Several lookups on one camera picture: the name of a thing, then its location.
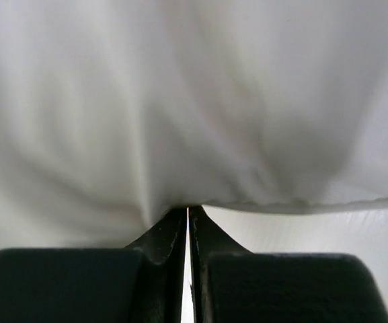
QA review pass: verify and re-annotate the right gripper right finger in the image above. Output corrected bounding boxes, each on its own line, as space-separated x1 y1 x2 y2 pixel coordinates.
188 207 388 322

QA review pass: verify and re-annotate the white pillow yellow trim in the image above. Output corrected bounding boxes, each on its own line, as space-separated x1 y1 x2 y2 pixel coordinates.
0 1 388 248

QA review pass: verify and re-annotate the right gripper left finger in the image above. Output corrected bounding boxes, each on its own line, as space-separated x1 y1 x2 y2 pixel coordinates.
0 209 187 322

